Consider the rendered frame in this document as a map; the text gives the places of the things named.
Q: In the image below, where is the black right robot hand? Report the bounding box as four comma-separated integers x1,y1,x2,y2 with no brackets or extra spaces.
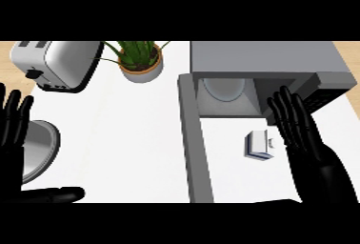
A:
256,85,360,204

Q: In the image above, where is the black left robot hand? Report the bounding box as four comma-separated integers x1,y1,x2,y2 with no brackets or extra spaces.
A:
0,83,88,204

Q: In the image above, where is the white milk carton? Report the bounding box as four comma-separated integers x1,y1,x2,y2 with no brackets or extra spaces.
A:
244,129,277,161

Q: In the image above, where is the grey microwave door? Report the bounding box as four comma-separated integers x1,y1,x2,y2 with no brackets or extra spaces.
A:
176,73,216,204

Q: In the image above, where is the grey microwave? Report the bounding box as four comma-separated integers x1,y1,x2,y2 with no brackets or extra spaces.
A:
189,41,359,126

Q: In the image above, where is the silver round sink bowl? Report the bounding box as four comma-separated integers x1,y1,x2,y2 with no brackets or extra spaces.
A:
20,119,63,185

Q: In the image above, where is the silver toaster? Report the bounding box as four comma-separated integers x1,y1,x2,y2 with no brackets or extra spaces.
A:
11,41,105,94

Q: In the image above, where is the potted green plant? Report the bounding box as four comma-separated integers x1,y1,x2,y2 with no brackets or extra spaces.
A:
97,41,173,84

